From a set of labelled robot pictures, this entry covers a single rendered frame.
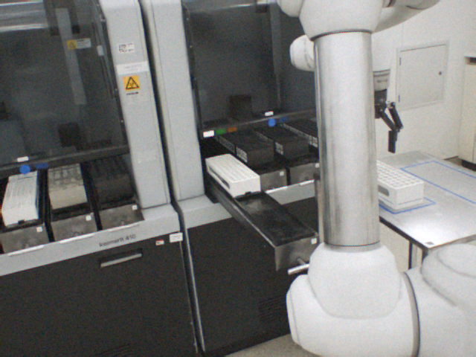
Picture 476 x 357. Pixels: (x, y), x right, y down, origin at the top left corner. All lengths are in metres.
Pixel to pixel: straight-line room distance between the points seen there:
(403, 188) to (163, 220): 0.80
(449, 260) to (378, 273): 0.12
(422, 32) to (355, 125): 2.82
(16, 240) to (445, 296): 1.26
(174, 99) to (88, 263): 0.63
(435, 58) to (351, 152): 2.93
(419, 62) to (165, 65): 2.34
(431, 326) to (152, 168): 1.12
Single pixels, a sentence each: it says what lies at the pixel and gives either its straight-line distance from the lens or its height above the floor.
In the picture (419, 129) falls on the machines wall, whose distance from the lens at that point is 3.75.
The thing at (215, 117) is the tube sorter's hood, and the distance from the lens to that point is 1.69.
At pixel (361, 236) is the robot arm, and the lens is 0.84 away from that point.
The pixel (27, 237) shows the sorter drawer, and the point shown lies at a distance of 1.64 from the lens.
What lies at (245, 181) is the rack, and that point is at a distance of 1.54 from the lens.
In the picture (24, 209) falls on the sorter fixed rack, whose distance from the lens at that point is 1.65.
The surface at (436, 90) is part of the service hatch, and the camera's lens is 3.77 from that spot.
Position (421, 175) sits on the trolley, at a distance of 1.66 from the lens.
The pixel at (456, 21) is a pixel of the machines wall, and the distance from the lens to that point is 3.81.
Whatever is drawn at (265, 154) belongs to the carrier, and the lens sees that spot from 1.80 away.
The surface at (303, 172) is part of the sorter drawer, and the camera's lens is 1.81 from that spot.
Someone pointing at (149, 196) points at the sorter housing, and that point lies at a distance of 1.72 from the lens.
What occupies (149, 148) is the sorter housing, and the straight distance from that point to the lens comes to 1.67.
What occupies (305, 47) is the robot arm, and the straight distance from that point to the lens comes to 1.39.
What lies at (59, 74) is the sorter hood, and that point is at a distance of 1.58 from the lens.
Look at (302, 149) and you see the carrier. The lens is 1.87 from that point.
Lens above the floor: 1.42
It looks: 21 degrees down
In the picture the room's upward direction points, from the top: 6 degrees counter-clockwise
